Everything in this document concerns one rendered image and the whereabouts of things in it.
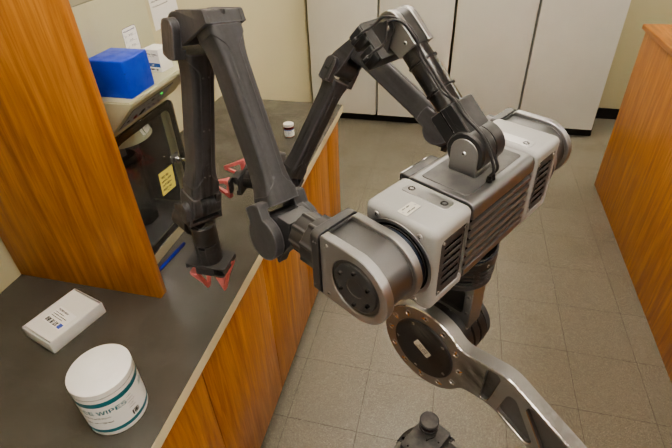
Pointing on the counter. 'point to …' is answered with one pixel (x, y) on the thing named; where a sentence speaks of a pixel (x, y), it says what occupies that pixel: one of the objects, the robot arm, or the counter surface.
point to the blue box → (122, 72)
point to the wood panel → (60, 143)
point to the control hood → (121, 107)
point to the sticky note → (167, 180)
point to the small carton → (157, 58)
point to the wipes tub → (107, 388)
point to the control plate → (146, 105)
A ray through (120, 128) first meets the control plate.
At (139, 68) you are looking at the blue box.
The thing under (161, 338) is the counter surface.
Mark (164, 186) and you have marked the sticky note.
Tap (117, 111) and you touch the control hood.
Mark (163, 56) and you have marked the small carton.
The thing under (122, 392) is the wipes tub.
